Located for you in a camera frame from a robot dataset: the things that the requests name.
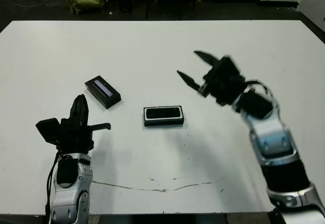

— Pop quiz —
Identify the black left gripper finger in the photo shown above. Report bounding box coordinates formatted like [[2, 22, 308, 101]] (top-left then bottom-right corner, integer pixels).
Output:
[[68, 94, 82, 126], [77, 94, 90, 127]]

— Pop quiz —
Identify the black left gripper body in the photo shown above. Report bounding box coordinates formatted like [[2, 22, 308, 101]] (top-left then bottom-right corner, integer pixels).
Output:
[[55, 118, 113, 155]]

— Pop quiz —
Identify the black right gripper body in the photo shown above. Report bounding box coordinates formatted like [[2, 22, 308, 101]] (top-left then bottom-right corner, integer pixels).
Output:
[[198, 63, 247, 106]]

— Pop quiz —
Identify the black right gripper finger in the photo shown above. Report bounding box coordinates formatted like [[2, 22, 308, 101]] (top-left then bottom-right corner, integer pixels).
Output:
[[176, 69, 204, 93], [193, 50, 219, 69]]

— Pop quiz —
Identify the black box lid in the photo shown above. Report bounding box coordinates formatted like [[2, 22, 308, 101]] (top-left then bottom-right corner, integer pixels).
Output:
[[84, 75, 122, 109]]

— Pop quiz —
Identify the black box base white insert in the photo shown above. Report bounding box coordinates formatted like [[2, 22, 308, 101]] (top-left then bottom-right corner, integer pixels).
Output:
[[142, 105, 185, 127]]

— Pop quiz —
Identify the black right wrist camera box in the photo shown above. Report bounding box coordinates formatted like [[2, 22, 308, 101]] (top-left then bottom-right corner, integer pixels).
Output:
[[218, 54, 241, 77]]

